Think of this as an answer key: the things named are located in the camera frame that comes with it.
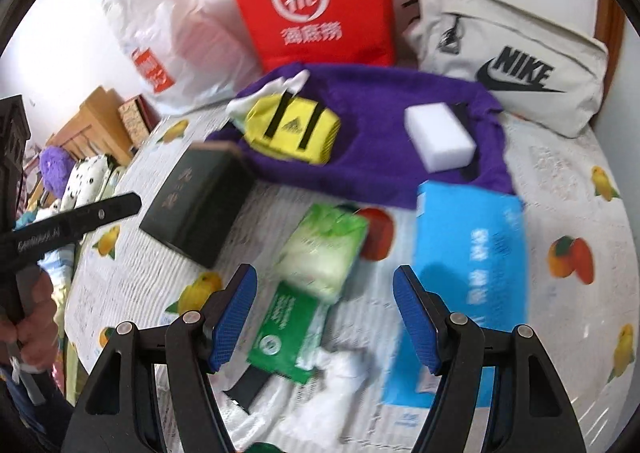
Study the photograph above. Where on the fruit-print tablecloth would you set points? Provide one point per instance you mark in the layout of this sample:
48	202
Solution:
550	173

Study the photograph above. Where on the grey waist bag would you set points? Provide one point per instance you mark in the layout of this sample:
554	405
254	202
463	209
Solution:
500	28

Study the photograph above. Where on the purple plush toy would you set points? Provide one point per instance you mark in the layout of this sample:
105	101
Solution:
55	170

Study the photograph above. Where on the wooden door frame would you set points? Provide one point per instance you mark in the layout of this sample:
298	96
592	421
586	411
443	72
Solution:
610	33

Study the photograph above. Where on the light green wipes pack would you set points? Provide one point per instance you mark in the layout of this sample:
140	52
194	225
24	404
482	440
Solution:
320	248

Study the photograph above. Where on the person's left hand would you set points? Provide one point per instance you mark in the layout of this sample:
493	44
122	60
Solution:
35	328

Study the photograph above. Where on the purple cloth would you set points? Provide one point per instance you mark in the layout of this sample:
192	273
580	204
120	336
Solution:
380	148

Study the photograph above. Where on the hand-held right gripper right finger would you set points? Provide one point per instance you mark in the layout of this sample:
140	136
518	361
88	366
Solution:
417	323

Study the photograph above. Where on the blue tissue pack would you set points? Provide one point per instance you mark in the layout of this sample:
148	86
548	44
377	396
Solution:
470	258

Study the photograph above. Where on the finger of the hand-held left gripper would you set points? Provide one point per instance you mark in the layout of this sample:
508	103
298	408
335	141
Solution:
105	213

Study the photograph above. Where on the pale green pillow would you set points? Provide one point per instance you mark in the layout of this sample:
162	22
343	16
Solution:
112	183

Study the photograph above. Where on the white spotted pillow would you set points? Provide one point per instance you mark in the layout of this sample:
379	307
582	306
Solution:
85	180

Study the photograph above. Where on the white glove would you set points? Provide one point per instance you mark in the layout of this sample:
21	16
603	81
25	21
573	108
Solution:
350	368

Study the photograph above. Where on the wooden headboard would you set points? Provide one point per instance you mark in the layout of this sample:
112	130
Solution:
95	123

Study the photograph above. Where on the white plastic bag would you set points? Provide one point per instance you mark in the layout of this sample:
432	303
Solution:
185	33

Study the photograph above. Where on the red paper bag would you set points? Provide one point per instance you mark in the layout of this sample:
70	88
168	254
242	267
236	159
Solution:
310	8

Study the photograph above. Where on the white sponge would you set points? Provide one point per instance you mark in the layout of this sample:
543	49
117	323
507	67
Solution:
440	138

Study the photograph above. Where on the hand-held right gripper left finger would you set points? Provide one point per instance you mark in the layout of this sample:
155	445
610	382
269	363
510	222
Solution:
232	323

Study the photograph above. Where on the dark green wipes pack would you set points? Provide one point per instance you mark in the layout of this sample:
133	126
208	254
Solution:
280	333

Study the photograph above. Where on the patterned box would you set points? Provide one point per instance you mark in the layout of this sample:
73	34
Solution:
132	120

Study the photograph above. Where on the dark tea box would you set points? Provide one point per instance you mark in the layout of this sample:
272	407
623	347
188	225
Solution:
200	203

